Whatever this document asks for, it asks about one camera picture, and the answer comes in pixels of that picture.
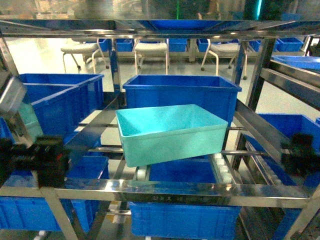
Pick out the blue bin lower shelf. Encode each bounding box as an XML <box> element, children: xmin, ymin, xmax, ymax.
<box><xmin>260</xmin><ymin>113</ymin><xmax>320</xmax><ymax>188</ymax></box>

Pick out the grey office chair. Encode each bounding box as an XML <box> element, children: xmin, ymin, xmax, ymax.
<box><xmin>132</xmin><ymin>39</ymin><xmax>169</xmax><ymax>75</ymax></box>

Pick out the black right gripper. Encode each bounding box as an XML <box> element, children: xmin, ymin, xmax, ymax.
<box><xmin>281</xmin><ymin>133</ymin><xmax>320</xmax><ymax>177</ymax></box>

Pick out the blue bin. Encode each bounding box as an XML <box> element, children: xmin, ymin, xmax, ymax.
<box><xmin>0</xmin><ymin>156</ymin><xmax>109</xmax><ymax>233</ymax></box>
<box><xmin>129</xmin><ymin>202</ymin><xmax>241</xmax><ymax>240</ymax></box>

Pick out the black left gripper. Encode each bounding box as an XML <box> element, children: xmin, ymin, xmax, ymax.
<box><xmin>0</xmin><ymin>136</ymin><xmax>71</xmax><ymax>188</ymax></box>

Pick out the blue bin bottom centre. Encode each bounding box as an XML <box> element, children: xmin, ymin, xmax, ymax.
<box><xmin>129</xmin><ymin>202</ymin><xmax>241</xmax><ymax>240</ymax></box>

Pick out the blue bin left shelf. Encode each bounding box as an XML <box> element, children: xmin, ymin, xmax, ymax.
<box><xmin>20</xmin><ymin>73</ymin><xmax>104</xmax><ymax>137</ymax></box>

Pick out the light cyan plastic bin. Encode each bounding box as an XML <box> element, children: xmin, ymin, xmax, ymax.
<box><xmin>115</xmin><ymin>104</ymin><xmax>229</xmax><ymax>168</ymax></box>

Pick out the steel rack frame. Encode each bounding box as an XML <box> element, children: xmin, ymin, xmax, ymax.
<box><xmin>0</xmin><ymin>19</ymin><xmax>320</xmax><ymax>240</ymax></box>

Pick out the blue bin centre shelf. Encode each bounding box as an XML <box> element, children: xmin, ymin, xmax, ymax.
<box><xmin>122</xmin><ymin>74</ymin><xmax>242</xmax><ymax>124</ymax></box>

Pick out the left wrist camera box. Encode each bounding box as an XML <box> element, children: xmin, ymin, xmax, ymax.
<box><xmin>0</xmin><ymin>76</ymin><xmax>27</xmax><ymax>115</ymax></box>

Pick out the blue bin bottom left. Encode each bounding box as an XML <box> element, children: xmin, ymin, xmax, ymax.
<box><xmin>0</xmin><ymin>156</ymin><xmax>109</xmax><ymax>233</ymax></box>

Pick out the blue bin shelf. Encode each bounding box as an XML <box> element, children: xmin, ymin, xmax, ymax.
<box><xmin>20</xmin><ymin>73</ymin><xmax>104</xmax><ymax>137</ymax></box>
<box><xmin>122</xmin><ymin>74</ymin><xmax>242</xmax><ymax>124</ymax></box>
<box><xmin>260</xmin><ymin>113</ymin><xmax>320</xmax><ymax>188</ymax></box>

